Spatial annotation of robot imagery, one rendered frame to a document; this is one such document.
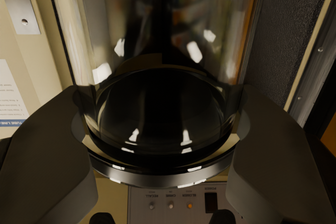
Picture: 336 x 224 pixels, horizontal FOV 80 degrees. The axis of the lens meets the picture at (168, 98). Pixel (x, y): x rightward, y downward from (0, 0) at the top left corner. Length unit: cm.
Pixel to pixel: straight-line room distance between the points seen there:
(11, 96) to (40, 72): 65
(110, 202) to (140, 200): 4
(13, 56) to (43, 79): 56
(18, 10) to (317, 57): 29
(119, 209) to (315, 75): 28
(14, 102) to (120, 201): 69
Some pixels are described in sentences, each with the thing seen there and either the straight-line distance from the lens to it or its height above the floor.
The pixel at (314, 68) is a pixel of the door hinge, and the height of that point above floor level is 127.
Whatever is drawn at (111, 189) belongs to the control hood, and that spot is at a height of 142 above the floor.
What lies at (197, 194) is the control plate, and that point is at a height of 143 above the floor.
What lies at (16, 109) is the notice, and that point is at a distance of 93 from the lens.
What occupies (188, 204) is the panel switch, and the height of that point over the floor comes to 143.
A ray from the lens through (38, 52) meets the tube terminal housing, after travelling 24.
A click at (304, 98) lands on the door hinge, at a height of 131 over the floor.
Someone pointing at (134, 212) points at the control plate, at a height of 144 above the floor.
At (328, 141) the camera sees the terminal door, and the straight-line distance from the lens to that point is 27.
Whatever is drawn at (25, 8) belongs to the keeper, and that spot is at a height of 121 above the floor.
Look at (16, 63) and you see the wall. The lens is 82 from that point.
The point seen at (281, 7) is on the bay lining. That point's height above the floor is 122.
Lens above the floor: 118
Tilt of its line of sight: 32 degrees up
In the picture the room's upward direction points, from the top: 179 degrees counter-clockwise
